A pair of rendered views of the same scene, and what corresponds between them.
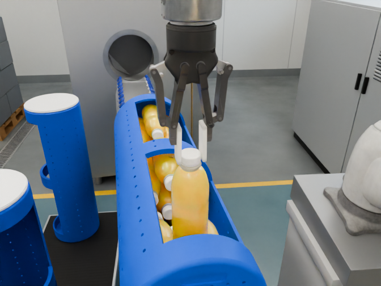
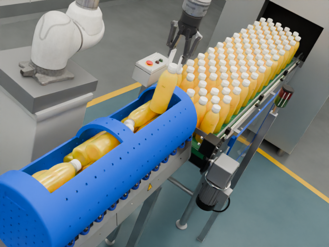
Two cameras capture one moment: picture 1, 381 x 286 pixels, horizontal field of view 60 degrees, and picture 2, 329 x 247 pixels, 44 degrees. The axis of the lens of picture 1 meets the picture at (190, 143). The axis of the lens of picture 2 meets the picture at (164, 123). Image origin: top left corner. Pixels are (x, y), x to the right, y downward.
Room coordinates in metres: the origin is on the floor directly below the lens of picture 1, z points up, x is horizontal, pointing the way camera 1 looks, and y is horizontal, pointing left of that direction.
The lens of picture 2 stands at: (1.69, 0.80, 2.13)
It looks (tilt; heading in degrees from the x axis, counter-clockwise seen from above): 36 degrees down; 213
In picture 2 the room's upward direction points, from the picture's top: 21 degrees clockwise
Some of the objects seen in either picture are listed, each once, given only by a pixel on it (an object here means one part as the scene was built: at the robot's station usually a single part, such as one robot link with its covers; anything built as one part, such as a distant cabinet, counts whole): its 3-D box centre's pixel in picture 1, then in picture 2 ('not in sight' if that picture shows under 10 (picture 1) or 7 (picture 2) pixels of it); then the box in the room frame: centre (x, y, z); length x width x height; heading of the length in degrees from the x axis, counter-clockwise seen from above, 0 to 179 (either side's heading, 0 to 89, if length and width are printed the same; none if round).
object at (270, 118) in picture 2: not in sight; (232, 185); (-0.14, 0.23, 0.55); 0.04 x 0.04 x 1.10; 12
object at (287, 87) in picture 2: not in sight; (281, 100); (-0.14, 0.23, 1.18); 0.06 x 0.06 x 0.16
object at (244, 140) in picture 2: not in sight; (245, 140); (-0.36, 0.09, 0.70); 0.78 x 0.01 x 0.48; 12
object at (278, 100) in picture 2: not in sight; (281, 100); (-0.14, 0.23, 1.18); 0.06 x 0.06 x 0.05
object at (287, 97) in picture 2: not in sight; (285, 92); (-0.14, 0.23, 1.23); 0.06 x 0.06 x 0.04
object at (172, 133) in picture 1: (167, 130); (186, 59); (0.51, 0.04, 1.43); 0.03 x 0.01 x 0.05; 102
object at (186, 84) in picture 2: not in sight; (184, 92); (0.09, -0.17, 1.00); 0.07 x 0.07 x 0.19
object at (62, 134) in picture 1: (66, 171); not in sight; (1.69, 0.75, 0.59); 0.28 x 0.28 x 0.88
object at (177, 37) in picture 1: (191, 53); (189, 23); (0.52, 0.00, 1.56); 0.08 x 0.07 x 0.09; 102
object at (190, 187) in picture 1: (190, 203); (164, 89); (0.52, 0.00, 1.26); 0.07 x 0.07 x 0.19
